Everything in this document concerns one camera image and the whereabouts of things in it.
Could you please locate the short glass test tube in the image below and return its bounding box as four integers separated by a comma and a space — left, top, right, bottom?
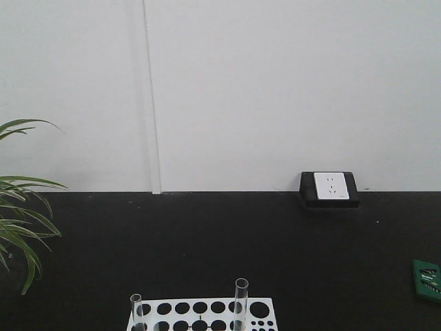
130, 293, 146, 331

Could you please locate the black and white power socket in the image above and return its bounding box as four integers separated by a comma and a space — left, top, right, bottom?
299, 172, 360, 208

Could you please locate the tall glass test tube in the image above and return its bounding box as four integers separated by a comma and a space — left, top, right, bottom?
233, 278, 249, 331

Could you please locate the white test tube rack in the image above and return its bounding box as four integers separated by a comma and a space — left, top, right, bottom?
138, 297, 278, 331

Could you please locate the green leafy potted plant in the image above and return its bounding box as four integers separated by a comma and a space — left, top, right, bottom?
0, 119, 68, 296

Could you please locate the green tool case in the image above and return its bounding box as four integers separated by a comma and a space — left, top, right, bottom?
412, 259, 441, 303

